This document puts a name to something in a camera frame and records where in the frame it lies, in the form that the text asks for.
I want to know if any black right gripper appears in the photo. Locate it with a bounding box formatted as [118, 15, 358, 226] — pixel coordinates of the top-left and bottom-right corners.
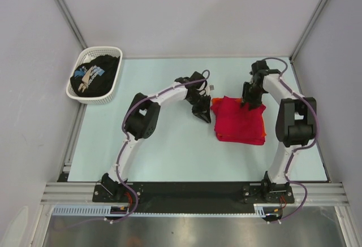
[241, 81, 266, 110]

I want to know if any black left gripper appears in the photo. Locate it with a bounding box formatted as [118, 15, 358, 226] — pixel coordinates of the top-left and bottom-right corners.
[186, 93, 211, 123]

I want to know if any orange t shirt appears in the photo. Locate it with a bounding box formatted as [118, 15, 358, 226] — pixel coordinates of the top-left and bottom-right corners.
[211, 97, 268, 143]

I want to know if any red polo shirt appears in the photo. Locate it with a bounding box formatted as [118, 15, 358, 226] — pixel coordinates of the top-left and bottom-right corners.
[210, 95, 267, 142]

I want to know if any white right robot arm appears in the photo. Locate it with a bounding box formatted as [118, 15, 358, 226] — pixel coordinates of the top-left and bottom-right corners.
[241, 58, 318, 203]

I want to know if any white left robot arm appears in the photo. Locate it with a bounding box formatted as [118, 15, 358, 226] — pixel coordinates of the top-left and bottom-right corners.
[93, 70, 212, 202]

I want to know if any black printed t shirt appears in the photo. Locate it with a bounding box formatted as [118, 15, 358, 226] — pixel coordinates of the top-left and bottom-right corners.
[70, 55, 120, 98]

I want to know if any white plastic laundry basket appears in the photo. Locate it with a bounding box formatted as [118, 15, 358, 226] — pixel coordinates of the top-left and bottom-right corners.
[66, 46, 123, 105]

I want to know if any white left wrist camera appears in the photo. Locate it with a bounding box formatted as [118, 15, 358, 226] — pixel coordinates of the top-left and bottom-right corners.
[198, 83, 214, 96]

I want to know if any aluminium frame rail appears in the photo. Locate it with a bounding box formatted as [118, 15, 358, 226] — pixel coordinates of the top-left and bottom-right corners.
[41, 182, 349, 206]

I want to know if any grey slotted cable duct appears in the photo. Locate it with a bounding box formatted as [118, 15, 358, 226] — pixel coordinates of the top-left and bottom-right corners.
[53, 205, 129, 216]

